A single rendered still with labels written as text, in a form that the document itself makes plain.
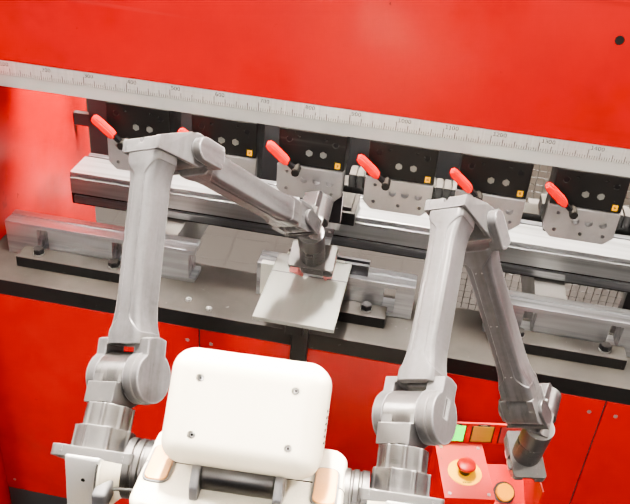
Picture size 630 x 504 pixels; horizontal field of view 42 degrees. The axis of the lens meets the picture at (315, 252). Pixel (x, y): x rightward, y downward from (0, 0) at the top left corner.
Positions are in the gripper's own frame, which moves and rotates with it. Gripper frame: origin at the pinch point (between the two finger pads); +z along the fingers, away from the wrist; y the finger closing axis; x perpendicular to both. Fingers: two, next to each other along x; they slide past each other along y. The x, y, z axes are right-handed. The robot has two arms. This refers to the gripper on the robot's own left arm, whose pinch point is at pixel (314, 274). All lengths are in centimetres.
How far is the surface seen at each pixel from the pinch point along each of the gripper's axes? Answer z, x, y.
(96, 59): -34, -26, 52
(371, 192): -14.6, -15.1, -10.5
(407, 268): 169, -94, -19
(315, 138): -24.2, -20.7, 3.0
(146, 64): -34, -26, 41
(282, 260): 3.9, -4.2, 8.8
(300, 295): -2.2, 6.9, 1.7
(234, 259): 160, -80, 59
